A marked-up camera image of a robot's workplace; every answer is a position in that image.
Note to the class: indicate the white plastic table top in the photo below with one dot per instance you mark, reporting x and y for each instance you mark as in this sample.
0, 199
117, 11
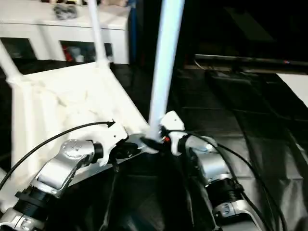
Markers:
60, 96

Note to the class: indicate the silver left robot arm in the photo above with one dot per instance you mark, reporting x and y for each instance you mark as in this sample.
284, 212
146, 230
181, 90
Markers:
62, 166

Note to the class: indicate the black table mat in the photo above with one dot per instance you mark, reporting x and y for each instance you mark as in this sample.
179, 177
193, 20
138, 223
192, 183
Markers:
240, 132

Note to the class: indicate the red item in cabinet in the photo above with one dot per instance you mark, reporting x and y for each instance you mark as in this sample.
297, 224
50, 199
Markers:
68, 54

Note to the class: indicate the black rod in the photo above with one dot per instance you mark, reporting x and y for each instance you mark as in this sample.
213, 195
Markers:
252, 61

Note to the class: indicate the white glass-door cabinet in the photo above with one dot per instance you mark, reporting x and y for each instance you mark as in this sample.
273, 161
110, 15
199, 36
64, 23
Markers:
60, 31

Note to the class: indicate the white board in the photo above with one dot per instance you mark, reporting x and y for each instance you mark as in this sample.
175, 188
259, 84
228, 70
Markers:
294, 86

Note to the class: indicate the black bundle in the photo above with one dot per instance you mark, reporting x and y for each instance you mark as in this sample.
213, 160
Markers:
64, 11

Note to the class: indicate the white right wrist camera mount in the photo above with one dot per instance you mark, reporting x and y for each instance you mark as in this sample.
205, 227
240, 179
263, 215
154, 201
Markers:
173, 122

